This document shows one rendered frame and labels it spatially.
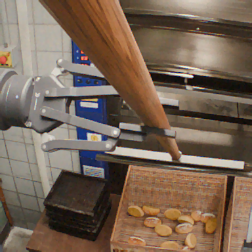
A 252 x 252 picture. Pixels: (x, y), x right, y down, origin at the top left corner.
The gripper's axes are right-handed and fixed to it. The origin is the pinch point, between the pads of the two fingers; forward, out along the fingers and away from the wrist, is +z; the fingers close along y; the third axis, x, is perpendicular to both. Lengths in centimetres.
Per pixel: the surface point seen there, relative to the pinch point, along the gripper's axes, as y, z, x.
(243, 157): -7, 36, -155
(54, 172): 17, -73, -178
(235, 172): 3, 27, -116
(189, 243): 43, 14, -150
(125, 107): -23, -30, -145
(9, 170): 21, -107, -182
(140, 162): 3, -15, -116
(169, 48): -49, -9, -120
